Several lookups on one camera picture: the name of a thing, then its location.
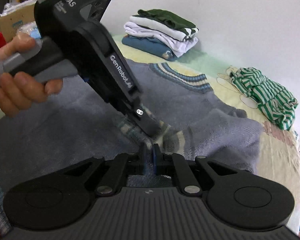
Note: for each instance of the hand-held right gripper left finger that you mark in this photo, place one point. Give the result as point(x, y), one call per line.
point(143, 160)

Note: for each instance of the cardboard box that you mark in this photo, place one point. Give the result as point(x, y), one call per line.
point(10, 22)

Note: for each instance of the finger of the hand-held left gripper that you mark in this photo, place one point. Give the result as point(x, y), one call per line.
point(146, 122)

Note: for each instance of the stack of folded clothes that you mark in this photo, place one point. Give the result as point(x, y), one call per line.
point(170, 42)

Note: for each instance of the green white striped garment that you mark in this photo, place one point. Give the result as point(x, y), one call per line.
point(265, 95)

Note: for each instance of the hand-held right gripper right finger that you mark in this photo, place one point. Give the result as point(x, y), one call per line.
point(155, 160)

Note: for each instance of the white garment with green stripes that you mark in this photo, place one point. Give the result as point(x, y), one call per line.
point(155, 26)

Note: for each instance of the dark green folded garment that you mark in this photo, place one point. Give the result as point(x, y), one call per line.
point(165, 17)

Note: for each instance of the person's left hand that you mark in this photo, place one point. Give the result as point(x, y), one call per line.
point(17, 92)

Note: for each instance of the grey striped sweater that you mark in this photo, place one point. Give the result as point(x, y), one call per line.
point(202, 135)

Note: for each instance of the blue folded garment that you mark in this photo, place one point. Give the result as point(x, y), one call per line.
point(145, 46)

